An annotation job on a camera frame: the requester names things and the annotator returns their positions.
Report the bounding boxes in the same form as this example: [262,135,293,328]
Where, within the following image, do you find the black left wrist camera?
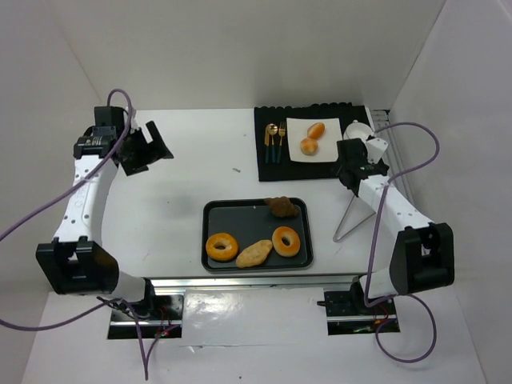
[94,106,125,130]

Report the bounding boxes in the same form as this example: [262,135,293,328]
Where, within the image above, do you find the gold knife teal handle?
[264,124,271,164]

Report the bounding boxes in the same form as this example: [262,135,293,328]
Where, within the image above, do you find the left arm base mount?
[107,294,184,340]

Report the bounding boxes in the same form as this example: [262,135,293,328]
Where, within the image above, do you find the round bun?
[300,138,318,156]

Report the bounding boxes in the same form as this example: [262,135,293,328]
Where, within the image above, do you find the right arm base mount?
[317,282,400,335]

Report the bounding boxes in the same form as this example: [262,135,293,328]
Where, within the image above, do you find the gold fork teal handle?
[276,122,286,164]

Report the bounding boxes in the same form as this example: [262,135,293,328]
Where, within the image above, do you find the white cup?
[343,120,374,142]

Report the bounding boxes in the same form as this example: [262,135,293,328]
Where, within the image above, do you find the aluminium side rail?
[367,108,414,203]

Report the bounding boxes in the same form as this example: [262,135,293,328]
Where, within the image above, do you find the black baking tray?
[201,198,314,273]

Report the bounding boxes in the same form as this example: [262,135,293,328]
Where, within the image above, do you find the orange bread roll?
[306,122,326,140]

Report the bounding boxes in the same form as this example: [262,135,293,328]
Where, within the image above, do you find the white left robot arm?
[36,120,173,314]

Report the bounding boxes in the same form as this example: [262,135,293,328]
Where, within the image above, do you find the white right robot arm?
[337,138,455,307]

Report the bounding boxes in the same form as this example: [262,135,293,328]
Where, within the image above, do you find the left orange bagel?
[205,233,239,262]

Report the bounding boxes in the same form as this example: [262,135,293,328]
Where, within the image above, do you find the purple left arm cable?
[0,88,169,381]

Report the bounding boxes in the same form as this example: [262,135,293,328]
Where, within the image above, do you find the gold spoon teal handle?
[267,123,278,163]

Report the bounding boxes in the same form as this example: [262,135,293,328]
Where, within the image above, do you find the dark brown croissant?
[264,196,299,218]

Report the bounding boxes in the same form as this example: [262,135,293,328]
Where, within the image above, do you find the metal tongs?
[333,196,375,243]

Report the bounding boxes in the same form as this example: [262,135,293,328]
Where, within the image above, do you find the oblong tan bread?
[235,239,273,269]

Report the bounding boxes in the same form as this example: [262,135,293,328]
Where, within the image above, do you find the right pale bagel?
[272,226,301,258]

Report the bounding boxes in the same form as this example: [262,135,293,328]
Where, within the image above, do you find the white square plate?
[286,118,342,163]

